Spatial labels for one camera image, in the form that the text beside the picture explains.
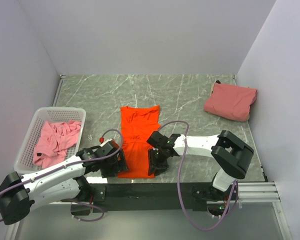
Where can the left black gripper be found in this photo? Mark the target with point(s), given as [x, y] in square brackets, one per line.
[120, 165]

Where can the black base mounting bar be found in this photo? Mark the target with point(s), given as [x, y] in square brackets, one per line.
[147, 196]

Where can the folded pink t shirt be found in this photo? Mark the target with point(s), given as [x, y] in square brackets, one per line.
[230, 101]

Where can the crumpled pink shirt in basket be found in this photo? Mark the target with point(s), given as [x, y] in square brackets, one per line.
[54, 141]

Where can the white plastic laundry basket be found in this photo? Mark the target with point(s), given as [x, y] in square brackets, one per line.
[24, 161]

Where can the orange polo shirt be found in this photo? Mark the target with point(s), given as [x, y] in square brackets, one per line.
[137, 125]

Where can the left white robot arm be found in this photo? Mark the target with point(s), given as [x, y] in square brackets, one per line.
[65, 181]

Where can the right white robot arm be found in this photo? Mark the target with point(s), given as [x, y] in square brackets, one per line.
[233, 155]

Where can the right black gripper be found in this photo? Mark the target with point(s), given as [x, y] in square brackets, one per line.
[160, 167]

